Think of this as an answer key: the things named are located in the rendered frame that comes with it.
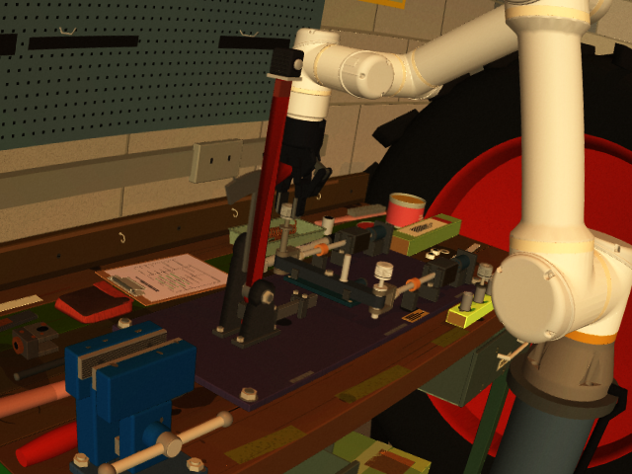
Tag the silver rod with orange collar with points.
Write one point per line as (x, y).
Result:
(316, 249)
(415, 285)

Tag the grey short pin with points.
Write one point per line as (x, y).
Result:
(466, 299)

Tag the blue bench vise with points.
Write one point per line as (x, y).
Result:
(133, 380)

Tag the green floor box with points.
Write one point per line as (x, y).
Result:
(365, 454)

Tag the pink brush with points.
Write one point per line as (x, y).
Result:
(363, 212)

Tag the black rod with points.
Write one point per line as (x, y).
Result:
(39, 369)

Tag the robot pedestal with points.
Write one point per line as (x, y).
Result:
(548, 434)

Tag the green cardboard box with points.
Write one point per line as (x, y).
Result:
(427, 232)

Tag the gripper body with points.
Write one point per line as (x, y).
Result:
(305, 140)

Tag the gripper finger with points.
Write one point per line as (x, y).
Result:
(321, 180)
(301, 192)

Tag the green pegboard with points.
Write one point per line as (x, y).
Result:
(148, 74)

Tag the white short pin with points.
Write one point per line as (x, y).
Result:
(346, 266)
(329, 226)

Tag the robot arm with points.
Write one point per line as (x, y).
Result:
(548, 148)

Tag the red lever with black grip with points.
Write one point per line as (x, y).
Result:
(269, 187)

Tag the red tin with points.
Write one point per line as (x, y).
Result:
(405, 210)

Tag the silver knurled pin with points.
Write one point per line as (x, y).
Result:
(484, 272)
(383, 274)
(286, 217)

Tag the black tyre with red rim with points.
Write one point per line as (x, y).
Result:
(469, 207)

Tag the yellow wall sign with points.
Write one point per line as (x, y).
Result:
(382, 3)

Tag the grey wall trunking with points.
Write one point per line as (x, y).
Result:
(99, 178)

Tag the dark purple base plate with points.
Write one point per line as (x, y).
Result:
(316, 345)

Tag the brown clipboard with paper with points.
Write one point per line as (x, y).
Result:
(165, 279)

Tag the dark blue evener bar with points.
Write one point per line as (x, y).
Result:
(321, 276)

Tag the green bench drawer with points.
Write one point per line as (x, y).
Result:
(469, 365)

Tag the grey release plate with rod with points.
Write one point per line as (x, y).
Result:
(243, 186)

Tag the cream ruler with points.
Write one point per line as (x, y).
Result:
(20, 303)

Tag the grey wall socket box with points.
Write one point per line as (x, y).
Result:
(216, 160)

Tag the red and black pad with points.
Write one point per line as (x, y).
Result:
(94, 302)

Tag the black lever bracket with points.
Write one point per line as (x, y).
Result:
(252, 311)

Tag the black block with orange hole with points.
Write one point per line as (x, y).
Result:
(35, 340)

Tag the black guide block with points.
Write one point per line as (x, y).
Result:
(365, 239)
(447, 274)

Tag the yellow pin holder block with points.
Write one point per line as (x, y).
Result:
(466, 313)

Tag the green parts tray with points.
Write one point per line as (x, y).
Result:
(301, 232)

